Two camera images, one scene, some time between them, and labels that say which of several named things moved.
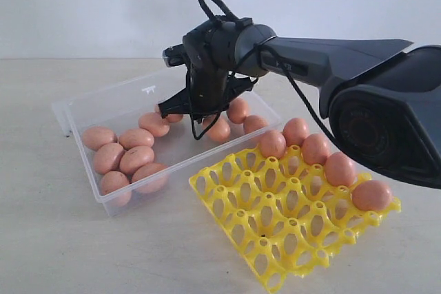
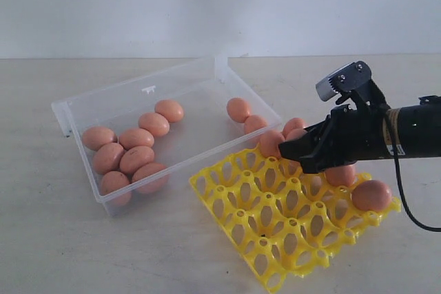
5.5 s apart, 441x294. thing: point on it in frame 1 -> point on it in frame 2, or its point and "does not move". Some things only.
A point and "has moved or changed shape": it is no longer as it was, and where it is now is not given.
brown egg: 94,138 does not move
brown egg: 295,131 does not move
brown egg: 133,158 does not move
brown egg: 340,169 does not move
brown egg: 315,149 has moved or changed shape
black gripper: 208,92 -> 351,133
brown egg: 106,157 does not move
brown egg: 370,195 does not move
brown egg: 220,131 -> 289,166
